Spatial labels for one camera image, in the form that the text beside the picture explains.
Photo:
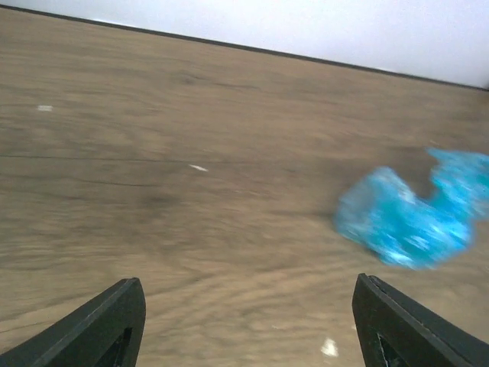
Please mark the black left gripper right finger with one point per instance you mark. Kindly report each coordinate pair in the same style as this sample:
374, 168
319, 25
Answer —
395, 330

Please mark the blue plastic trash bag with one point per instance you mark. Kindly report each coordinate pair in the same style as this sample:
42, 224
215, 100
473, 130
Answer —
382, 213

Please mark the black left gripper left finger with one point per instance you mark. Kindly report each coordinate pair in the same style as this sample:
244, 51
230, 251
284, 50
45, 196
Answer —
105, 331

